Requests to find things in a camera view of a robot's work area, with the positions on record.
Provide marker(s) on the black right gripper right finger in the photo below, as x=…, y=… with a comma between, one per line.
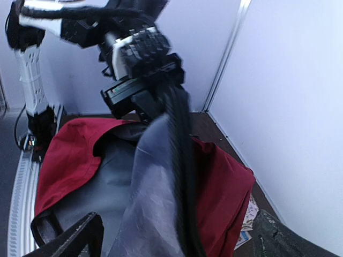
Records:
x=272, y=238

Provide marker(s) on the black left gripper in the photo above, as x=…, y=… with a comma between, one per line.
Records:
x=151, y=94

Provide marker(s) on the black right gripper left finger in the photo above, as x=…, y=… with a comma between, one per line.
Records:
x=84, y=238

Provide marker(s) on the white dog cover book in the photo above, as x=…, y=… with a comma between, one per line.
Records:
x=247, y=225

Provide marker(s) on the red student backpack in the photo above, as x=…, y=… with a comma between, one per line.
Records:
x=123, y=171

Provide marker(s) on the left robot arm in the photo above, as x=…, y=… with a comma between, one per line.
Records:
x=84, y=25

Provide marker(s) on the front aluminium rail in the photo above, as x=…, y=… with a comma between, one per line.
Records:
x=19, y=239

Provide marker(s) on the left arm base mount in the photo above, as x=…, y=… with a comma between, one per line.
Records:
x=41, y=129

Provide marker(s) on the left aluminium frame post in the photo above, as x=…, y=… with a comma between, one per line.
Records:
x=237, y=25

